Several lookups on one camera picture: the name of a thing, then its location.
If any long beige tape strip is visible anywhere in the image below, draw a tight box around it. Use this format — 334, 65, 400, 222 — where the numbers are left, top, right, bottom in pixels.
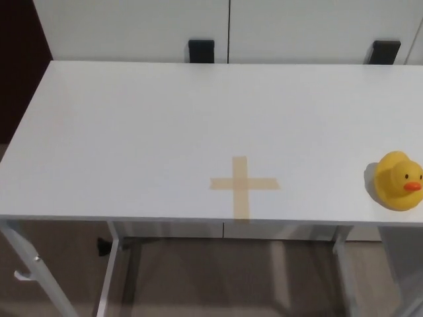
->
231, 155, 251, 222

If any yellow rubber duck toy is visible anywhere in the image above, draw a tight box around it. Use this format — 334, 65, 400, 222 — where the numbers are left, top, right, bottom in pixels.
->
373, 151, 423, 212

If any white leg hook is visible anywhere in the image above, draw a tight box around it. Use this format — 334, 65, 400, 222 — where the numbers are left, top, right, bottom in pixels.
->
13, 268, 34, 283

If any white desk leg with hook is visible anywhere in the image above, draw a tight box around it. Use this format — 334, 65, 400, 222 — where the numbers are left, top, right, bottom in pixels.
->
0, 220, 79, 317

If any white slanted desk leg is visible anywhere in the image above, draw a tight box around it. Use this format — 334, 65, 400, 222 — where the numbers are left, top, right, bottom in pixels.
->
96, 220, 125, 317
332, 225, 363, 317

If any black floor foot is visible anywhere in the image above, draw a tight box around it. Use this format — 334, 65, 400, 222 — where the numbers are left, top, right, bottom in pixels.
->
95, 236, 112, 257

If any black partition bracket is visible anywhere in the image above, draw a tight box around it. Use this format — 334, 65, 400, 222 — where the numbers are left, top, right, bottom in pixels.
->
188, 39, 215, 64
368, 40, 402, 65

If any white partition panel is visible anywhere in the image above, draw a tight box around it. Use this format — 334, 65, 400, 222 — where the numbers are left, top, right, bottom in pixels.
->
32, 0, 231, 64
227, 0, 418, 66
404, 0, 423, 66

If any dark maroon door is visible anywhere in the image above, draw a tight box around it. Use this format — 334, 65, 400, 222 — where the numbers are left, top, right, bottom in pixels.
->
0, 0, 54, 145

